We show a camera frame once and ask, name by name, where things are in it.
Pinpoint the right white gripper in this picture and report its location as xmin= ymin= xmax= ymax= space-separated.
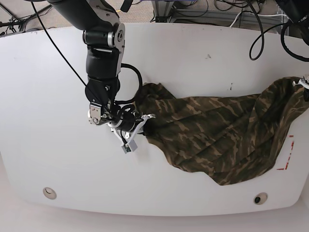
xmin=111 ymin=114 xmax=156 ymax=145

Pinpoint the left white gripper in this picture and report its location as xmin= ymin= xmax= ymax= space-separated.
xmin=292 ymin=74 xmax=309 ymax=90

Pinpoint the camouflage T-shirt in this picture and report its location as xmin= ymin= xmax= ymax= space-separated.
xmin=135 ymin=77 xmax=309 ymax=186

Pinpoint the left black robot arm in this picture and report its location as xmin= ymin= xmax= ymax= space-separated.
xmin=276 ymin=0 xmax=309 ymax=62

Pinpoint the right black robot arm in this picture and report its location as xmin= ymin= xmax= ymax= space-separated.
xmin=49 ymin=0 xmax=155 ymax=152

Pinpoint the red tape rectangle marking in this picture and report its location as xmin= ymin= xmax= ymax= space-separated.
xmin=275 ymin=135 xmax=295 ymax=171

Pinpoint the black tripod stand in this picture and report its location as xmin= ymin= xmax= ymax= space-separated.
xmin=0 ymin=3 xmax=37 ymax=37

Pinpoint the aluminium frame stand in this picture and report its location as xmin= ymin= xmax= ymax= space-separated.
xmin=151 ymin=0 xmax=237 ymax=24

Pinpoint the left table cable grommet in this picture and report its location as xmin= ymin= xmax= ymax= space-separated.
xmin=42 ymin=187 xmax=57 ymax=200

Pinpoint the table cable grommet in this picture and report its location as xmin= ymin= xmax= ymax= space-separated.
xmin=42 ymin=187 xmax=57 ymax=200
xmin=253 ymin=192 xmax=268 ymax=205

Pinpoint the right table cable grommet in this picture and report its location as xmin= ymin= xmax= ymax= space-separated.
xmin=253 ymin=192 xmax=268 ymax=205

